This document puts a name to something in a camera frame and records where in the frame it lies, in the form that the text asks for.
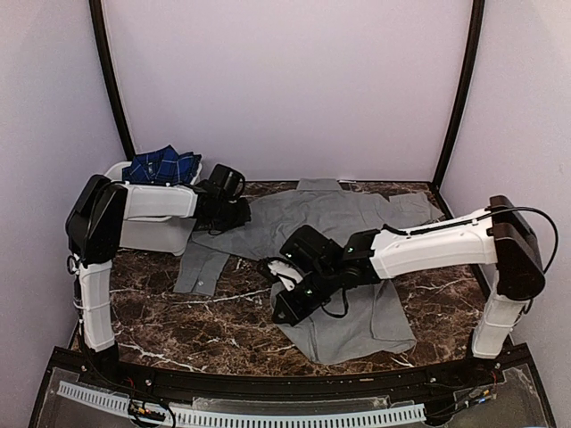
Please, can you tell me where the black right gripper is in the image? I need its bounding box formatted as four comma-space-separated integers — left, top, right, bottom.
272, 263, 340, 326

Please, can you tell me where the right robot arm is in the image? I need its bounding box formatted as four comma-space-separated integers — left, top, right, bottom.
268, 195, 552, 387

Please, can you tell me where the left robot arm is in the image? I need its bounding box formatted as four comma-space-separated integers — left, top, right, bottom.
65, 165, 251, 353

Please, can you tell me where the white plastic bin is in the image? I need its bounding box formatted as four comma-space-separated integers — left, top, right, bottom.
120, 167, 202, 256

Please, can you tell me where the blue plaid shirt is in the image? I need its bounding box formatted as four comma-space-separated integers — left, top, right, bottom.
121, 145, 202, 185

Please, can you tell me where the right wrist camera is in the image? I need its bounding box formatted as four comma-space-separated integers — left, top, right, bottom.
259, 258, 303, 292

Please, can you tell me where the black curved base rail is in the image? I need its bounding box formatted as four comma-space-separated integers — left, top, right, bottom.
44, 345, 534, 407

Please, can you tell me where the white slotted cable duct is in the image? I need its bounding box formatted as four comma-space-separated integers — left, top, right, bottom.
57, 381, 426, 428

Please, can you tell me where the left black frame post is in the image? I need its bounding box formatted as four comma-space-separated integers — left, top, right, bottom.
88, 0, 136, 161

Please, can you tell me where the black frame post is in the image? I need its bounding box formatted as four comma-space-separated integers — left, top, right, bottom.
88, 0, 136, 161
430, 0, 485, 194

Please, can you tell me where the right black frame post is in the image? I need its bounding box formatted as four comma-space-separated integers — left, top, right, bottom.
430, 0, 485, 194

